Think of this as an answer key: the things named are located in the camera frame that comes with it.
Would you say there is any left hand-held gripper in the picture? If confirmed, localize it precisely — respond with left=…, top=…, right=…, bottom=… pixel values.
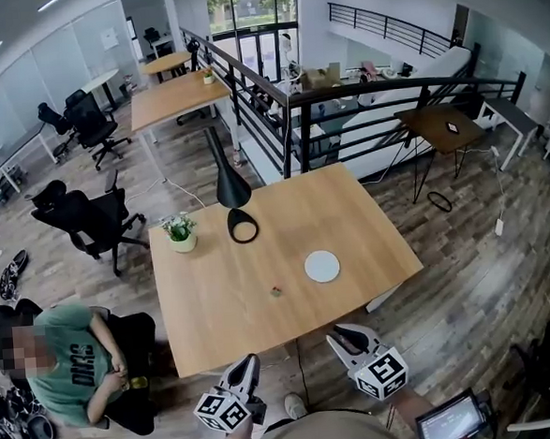
left=189, top=353, right=270, bottom=437

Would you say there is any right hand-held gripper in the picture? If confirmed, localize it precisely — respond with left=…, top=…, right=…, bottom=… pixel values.
left=324, top=319, right=411, bottom=406

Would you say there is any glass entrance door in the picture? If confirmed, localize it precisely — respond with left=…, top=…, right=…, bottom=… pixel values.
left=206, top=0, right=305, bottom=87

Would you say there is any cardboard box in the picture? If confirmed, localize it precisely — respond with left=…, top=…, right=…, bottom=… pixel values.
left=297, top=61, right=343, bottom=91

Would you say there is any thin black power cable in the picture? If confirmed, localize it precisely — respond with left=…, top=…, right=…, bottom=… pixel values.
left=293, top=336, right=314, bottom=409

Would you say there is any potted plant in white pot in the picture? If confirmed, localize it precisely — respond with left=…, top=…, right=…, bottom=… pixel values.
left=159, top=210, right=201, bottom=256

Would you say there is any black oval ring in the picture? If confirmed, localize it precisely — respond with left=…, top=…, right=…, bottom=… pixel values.
left=426, top=189, right=453, bottom=214

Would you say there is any dark wooden side table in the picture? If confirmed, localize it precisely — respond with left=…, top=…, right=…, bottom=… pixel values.
left=394, top=102, right=492, bottom=206

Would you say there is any grey desk with white legs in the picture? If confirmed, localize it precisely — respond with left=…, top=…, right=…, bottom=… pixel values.
left=0, top=120, right=62, bottom=196

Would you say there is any black metal railing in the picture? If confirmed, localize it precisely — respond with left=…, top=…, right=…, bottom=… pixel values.
left=179, top=3, right=534, bottom=187

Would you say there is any black screen device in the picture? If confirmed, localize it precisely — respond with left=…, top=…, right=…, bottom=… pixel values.
left=412, top=386, right=497, bottom=439

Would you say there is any black desk lamp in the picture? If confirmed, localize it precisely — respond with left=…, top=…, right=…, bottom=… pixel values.
left=202, top=124, right=261, bottom=246

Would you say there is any pile of black headsets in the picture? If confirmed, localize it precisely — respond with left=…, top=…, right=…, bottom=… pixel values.
left=0, top=365, right=57, bottom=439

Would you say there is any black office chair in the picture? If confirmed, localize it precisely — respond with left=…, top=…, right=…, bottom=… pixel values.
left=61, top=85, right=135, bottom=174
left=22, top=168, right=152, bottom=284
left=0, top=290, right=165, bottom=439
left=507, top=319, right=550, bottom=402
left=36, top=99, right=82, bottom=162

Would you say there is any long white cable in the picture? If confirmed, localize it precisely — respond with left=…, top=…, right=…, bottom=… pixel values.
left=122, top=174, right=209, bottom=216

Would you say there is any round wooden table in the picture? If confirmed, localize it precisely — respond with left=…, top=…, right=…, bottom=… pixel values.
left=139, top=50, right=196, bottom=86

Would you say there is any person's beige shirt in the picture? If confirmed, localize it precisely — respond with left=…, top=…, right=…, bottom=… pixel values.
left=250, top=402, right=425, bottom=439

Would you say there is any person's right forearm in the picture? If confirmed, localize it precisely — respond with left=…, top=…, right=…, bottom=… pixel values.
left=390, top=384, right=444, bottom=434

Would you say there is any black stair railing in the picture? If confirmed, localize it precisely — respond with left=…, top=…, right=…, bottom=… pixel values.
left=326, top=0, right=456, bottom=66

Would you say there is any white round plate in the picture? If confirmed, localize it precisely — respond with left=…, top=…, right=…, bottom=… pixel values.
left=303, top=248, right=343, bottom=285

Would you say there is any white top table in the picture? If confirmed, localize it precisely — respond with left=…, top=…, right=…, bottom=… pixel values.
left=79, top=68, right=124, bottom=115

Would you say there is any black patterned shoe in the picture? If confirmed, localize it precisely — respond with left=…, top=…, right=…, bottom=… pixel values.
left=0, top=264, right=22, bottom=302
left=7, top=249, right=32, bottom=283

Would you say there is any person's grey shoe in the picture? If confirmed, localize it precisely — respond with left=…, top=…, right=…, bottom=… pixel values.
left=282, top=391, right=308, bottom=421

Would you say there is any light wooden table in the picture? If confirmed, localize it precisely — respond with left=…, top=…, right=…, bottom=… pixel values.
left=127, top=68, right=245, bottom=174

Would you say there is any white ring light stand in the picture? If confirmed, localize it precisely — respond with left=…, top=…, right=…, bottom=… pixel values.
left=276, top=30, right=305, bottom=87

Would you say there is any grey-top white bench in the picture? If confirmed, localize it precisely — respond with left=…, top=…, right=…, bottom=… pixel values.
left=475, top=94, right=543, bottom=173

